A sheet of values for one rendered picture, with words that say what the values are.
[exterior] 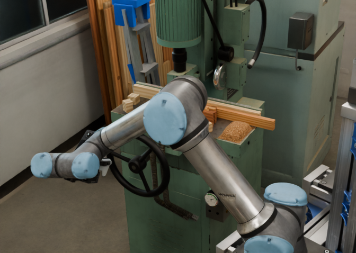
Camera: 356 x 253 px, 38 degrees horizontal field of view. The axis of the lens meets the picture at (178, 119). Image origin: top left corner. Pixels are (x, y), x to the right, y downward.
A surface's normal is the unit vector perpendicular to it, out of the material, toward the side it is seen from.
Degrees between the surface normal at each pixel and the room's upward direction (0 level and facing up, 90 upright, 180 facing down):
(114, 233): 0
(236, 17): 90
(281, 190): 7
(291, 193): 7
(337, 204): 90
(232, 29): 90
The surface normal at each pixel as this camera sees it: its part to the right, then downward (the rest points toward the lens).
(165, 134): -0.47, 0.33
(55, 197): -0.03, -0.88
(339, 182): -0.70, 0.36
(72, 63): 0.87, 0.21
